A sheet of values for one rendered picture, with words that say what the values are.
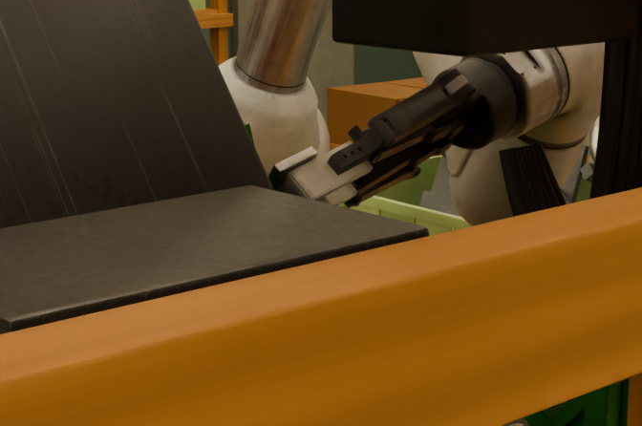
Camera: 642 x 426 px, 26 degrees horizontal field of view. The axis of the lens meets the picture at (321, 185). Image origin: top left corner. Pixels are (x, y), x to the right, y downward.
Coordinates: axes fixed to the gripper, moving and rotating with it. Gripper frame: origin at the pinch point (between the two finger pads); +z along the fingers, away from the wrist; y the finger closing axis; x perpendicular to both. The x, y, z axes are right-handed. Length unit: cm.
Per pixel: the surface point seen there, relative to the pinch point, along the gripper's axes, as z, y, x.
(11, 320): 38.0, 24.3, 7.2
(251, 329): 36, 38, 17
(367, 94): -390, -441, -189
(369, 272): 27.4, 35.3, 17.3
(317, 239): 16.9, 18.8, 9.6
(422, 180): -102, -111, -31
